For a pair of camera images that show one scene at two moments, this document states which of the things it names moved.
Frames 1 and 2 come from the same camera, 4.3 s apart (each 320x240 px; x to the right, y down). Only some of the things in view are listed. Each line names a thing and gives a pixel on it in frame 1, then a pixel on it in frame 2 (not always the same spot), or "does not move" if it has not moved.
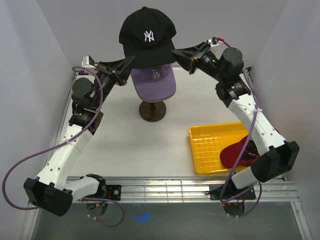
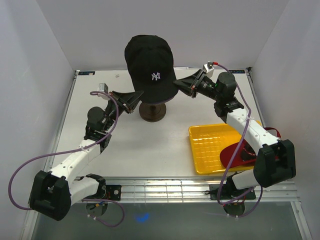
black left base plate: [112, 192] does not move
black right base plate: [230, 191] does not move
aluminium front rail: [196, 189] does not move
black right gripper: [188, 58] -> [190, 85]
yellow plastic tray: [209, 141] does not move
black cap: [147, 34] -> [150, 61]
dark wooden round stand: [152, 112] does not move
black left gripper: [118, 71] -> [127, 102]
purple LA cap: [154, 83] -> [156, 103]
